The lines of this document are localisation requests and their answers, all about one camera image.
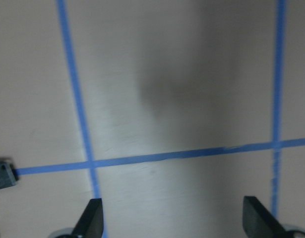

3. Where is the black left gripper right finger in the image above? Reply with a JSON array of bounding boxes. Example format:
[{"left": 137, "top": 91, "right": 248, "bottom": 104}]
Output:
[{"left": 243, "top": 196, "right": 290, "bottom": 238}]

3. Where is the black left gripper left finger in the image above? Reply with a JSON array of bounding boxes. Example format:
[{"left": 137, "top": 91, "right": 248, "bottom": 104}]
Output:
[{"left": 70, "top": 198, "right": 104, "bottom": 238}]

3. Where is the black rectangular plastic part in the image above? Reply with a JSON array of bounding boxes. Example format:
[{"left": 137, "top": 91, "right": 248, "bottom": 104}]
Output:
[{"left": 0, "top": 158, "right": 19, "bottom": 190}]

